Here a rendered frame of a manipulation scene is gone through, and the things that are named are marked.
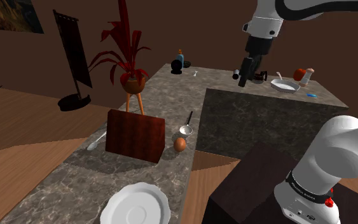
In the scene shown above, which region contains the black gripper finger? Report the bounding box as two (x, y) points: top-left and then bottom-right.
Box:
(232, 55), (265, 88)

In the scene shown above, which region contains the black coffee pot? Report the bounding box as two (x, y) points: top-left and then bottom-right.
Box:
(251, 70), (268, 85)

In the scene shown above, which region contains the white frying pan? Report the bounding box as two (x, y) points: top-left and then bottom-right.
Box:
(270, 71), (301, 94)

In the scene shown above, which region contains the red tomato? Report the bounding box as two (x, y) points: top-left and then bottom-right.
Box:
(293, 68), (307, 82)

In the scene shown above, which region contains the beige pepper mill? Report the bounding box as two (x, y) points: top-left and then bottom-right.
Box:
(299, 68), (315, 88)

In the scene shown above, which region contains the blue bottle orange cap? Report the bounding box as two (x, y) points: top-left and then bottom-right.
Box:
(176, 49), (185, 69)

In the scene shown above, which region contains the black round object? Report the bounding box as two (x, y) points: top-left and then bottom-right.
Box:
(170, 59), (183, 75)

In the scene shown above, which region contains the brown egg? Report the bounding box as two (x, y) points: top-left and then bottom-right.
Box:
(173, 137), (187, 153)

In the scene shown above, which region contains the dark wooden robot stand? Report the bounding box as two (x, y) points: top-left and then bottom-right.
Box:
(201, 141), (358, 224)

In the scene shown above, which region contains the red plant in orange pot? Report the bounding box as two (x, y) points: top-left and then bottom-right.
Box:
(87, 0), (152, 116)

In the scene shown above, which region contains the dark red wooden box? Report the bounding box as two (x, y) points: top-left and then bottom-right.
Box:
(105, 108), (166, 164)

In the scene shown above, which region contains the silver spoon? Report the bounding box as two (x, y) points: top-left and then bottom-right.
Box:
(86, 131), (107, 151)

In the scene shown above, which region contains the white scalloped plate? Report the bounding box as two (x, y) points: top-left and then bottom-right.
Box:
(99, 181), (172, 224)

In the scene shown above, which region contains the dark banner on round base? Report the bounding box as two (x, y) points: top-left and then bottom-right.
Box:
(52, 9), (93, 112)

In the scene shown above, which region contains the small silver ladle black handle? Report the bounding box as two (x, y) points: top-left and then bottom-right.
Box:
(179, 111), (195, 136)

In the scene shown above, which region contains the dark wall picture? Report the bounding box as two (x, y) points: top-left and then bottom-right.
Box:
(0, 0), (45, 34)

